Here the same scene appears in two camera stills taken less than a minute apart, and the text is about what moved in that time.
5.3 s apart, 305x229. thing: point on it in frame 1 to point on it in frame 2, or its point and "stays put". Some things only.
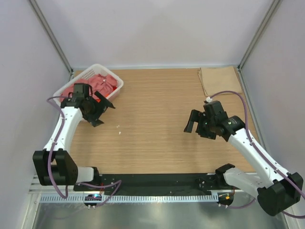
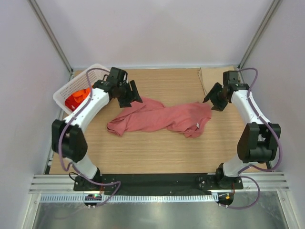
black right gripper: (196, 116) to (212, 94)
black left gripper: (92, 118) to (133, 95)
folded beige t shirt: (215, 80) stays put
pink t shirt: (102, 83) to (149, 114)
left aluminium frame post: (52, 36) stays put
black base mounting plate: (152, 185) stays put
